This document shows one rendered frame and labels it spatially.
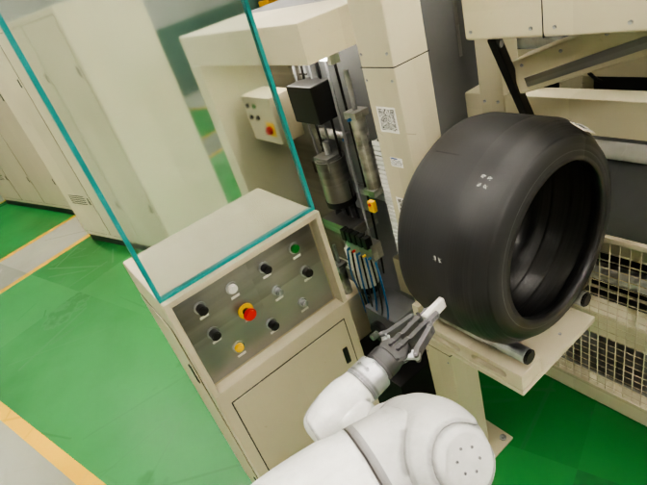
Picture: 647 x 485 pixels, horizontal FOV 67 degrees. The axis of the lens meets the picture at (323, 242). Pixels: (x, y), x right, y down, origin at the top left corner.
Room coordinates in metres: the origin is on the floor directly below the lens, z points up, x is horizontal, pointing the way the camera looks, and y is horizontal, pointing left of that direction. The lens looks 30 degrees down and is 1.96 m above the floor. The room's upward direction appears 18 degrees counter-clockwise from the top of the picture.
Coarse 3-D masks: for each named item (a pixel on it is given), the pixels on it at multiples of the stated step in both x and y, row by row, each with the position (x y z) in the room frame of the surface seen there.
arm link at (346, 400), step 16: (336, 384) 0.78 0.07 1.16; (352, 384) 0.77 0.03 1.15; (320, 400) 0.76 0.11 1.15; (336, 400) 0.74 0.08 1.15; (352, 400) 0.74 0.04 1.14; (368, 400) 0.74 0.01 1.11; (304, 416) 0.76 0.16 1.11; (320, 416) 0.72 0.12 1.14; (336, 416) 0.71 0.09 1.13; (352, 416) 0.71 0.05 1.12; (320, 432) 0.70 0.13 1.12
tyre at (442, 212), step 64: (512, 128) 1.04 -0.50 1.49; (576, 128) 1.05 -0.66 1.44; (448, 192) 0.99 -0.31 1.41; (512, 192) 0.90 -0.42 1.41; (576, 192) 1.20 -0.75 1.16; (448, 256) 0.92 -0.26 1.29; (512, 256) 1.26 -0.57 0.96; (576, 256) 1.12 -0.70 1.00; (448, 320) 0.98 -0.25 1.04; (512, 320) 0.87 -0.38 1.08
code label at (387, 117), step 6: (378, 108) 1.33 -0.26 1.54; (384, 108) 1.31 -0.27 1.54; (390, 108) 1.29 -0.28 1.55; (378, 114) 1.34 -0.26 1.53; (384, 114) 1.32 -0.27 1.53; (390, 114) 1.30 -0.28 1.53; (384, 120) 1.32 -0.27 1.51; (390, 120) 1.30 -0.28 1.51; (396, 120) 1.28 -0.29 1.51; (384, 126) 1.33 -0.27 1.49; (390, 126) 1.30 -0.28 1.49; (396, 126) 1.28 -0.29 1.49; (390, 132) 1.31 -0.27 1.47; (396, 132) 1.29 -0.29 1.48
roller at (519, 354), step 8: (456, 328) 1.10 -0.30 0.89; (472, 336) 1.04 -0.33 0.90; (488, 344) 0.99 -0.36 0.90; (496, 344) 0.97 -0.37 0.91; (504, 344) 0.96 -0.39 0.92; (512, 344) 0.95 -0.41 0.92; (520, 344) 0.94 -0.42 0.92; (504, 352) 0.95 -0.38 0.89; (512, 352) 0.93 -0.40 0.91; (520, 352) 0.91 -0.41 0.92; (528, 352) 0.90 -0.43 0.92; (520, 360) 0.91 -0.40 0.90; (528, 360) 0.90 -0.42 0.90
